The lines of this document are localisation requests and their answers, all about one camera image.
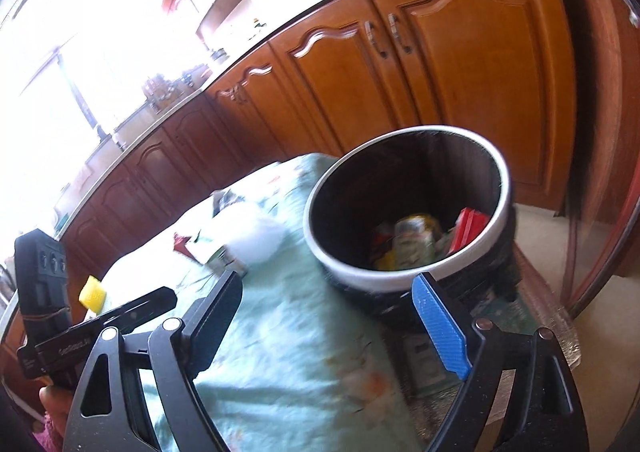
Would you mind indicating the wooden door frame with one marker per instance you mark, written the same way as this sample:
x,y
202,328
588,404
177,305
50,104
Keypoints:
x,y
600,132

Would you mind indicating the person's left hand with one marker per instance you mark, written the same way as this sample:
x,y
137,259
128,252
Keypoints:
x,y
55,399

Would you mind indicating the small red wrapper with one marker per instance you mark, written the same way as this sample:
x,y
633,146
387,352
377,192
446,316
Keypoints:
x,y
181,244

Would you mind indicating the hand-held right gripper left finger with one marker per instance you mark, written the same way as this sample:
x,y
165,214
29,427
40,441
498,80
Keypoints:
x,y
215,327

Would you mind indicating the yellow snack bag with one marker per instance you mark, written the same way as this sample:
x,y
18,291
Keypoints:
x,y
387,259

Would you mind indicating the white rimmed trash bin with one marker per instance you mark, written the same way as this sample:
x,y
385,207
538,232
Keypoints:
x,y
350,277

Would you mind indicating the yellow foam fruit net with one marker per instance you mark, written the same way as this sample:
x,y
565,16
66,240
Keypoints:
x,y
92,293

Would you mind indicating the wooden lower cabinets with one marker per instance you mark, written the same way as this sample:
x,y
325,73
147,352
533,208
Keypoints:
x,y
450,82

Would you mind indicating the kitchen window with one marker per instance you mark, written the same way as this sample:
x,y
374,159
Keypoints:
x,y
75,82

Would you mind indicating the crushed green drink can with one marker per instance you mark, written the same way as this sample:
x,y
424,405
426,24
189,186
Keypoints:
x,y
415,242

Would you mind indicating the dish rack with utensils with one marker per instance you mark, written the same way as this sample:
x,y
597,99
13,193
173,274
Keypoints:
x,y
165,89

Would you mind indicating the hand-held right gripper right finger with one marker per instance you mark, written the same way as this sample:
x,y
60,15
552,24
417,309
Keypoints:
x,y
440,327

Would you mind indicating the red snack wrapper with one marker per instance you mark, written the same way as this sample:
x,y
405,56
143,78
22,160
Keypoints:
x,y
470,227

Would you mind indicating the light blue floral tablecloth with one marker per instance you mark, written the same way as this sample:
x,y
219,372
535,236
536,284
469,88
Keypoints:
x,y
300,332

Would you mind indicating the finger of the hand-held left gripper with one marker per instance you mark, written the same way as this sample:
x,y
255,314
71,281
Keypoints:
x,y
145,307

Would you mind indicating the crumpled foil wrapper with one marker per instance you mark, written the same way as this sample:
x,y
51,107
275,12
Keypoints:
x,y
225,201

